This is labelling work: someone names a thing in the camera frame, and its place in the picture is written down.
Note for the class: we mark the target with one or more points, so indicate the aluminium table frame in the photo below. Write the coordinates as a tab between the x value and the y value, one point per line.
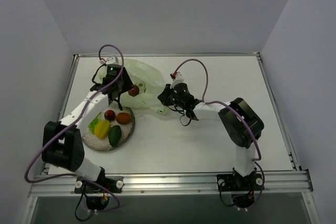
166	157

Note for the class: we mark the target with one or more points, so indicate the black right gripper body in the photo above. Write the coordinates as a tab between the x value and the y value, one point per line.
164	96

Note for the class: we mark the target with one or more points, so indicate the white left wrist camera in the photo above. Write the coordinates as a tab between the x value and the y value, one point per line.
109	60

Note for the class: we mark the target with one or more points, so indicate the red fake apple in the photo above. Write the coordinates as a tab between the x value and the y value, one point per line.
134	91

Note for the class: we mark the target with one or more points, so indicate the green fake grapes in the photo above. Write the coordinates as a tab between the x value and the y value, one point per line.
92	125

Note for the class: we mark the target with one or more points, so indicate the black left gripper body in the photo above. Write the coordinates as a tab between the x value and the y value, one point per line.
115	94

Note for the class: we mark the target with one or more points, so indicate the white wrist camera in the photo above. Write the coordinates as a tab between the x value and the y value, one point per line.
109	60
176	79

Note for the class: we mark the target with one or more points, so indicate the orange fake fruit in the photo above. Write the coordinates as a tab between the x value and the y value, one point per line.
123	118

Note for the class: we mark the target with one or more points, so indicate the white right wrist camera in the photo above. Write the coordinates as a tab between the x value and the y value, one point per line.
176	79

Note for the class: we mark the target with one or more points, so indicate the pale green plastic bag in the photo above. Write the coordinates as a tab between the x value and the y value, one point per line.
148	81

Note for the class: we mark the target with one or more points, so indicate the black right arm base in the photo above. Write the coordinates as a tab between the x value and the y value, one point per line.
242	189

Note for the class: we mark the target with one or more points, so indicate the dark red fake fruit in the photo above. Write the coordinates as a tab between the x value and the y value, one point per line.
109	115

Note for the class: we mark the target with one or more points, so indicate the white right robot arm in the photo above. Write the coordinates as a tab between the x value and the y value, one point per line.
242	124

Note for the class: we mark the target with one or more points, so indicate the dark green fake avocado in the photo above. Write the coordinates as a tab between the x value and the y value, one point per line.
114	135

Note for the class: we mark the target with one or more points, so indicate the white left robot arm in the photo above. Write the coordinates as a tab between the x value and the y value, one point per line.
62	140

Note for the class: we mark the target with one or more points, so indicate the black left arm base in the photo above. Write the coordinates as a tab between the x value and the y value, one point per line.
100	196

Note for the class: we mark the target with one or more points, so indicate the speckled round plate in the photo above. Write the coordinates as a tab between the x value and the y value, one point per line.
102	145

